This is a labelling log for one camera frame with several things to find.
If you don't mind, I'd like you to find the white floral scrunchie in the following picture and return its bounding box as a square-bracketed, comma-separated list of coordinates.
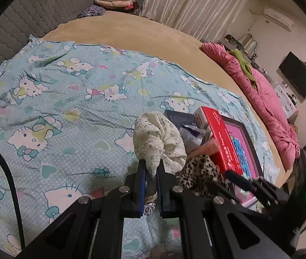
[133, 112, 187, 178]

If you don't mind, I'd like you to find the leopard print scrunchie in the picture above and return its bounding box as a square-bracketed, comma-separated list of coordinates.
[176, 155, 230, 198]

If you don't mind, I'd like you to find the pink towel in plastic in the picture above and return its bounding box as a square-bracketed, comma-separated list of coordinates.
[187, 138, 220, 159]

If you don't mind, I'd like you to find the dark tray with pink book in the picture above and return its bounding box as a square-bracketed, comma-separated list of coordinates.
[217, 114, 264, 208]

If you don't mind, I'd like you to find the dark small box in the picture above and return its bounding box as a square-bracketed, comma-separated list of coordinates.
[163, 110, 197, 129]

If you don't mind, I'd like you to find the red tissue pack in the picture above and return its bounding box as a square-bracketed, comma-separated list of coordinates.
[194, 106, 243, 175]

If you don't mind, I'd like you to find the Hello Kitty teal cloth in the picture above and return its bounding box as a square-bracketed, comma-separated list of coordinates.
[0, 34, 281, 259]

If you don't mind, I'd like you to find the white drawer cabinet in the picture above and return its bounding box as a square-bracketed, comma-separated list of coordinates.
[274, 84, 298, 123]

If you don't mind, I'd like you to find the pink quilt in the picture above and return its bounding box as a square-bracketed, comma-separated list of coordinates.
[201, 43, 300, 171]

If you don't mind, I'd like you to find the tan bed blanket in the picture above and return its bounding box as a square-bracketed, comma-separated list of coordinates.
[42, 10, 286, 187]

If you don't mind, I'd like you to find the green garment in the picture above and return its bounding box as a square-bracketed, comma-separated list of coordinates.
[229, 49, 257, 90]

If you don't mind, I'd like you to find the cluttered dresser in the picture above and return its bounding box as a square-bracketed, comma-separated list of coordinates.
[221, 33, 264, 70]

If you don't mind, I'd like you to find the dark patterned pillow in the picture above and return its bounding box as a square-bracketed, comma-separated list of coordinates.
[77, 5, 105, 19]

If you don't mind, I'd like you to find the white curtain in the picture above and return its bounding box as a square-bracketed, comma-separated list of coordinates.
[141, 0, 249, 41]

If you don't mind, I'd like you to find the white air conditioner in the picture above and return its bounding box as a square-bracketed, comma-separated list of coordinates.
[263, 7, 294, 32]

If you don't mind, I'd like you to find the grey quilted headboard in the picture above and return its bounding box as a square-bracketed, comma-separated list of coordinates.
[0, 0, 103, 87]

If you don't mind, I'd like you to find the black wall television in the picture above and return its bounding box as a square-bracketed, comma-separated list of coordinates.
[279, 52, 306, 98]

